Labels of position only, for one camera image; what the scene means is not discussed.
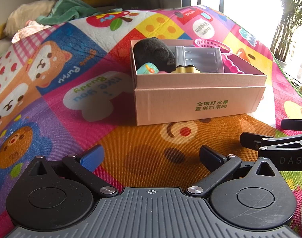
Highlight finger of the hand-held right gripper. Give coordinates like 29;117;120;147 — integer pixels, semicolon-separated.
240;132;302;152
281;118;302;132

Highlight pink baby clothes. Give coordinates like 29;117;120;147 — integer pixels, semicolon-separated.
11;19;57;44

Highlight colourful printed play mat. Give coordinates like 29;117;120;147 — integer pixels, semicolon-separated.
0;5;302;238

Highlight black plush toy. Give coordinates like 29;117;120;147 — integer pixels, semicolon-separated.
133;37;176;70

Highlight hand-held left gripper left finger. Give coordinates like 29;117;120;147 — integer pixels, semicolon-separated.
28;144;119;197

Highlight green towel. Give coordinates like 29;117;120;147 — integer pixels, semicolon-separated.
36;0;123;26

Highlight pink cardboard box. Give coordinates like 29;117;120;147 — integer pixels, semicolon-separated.
130;39;267;126

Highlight beige pillow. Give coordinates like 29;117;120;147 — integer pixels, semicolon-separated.
3;0;56;38

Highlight chocolate pudding toy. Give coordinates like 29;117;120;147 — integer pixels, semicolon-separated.
171;64;200;73

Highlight bamboo plants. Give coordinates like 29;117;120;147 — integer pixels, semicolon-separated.
270;0;302;62

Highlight clear plastic case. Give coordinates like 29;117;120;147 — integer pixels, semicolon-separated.
174;46;225;73

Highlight pink plastic toy basket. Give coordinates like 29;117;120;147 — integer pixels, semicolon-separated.
194;38;245;74

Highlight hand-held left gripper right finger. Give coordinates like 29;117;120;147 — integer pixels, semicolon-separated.
186;145;278;199

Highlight small cartoon animal figurine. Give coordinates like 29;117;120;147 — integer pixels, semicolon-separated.
137;63;159;75

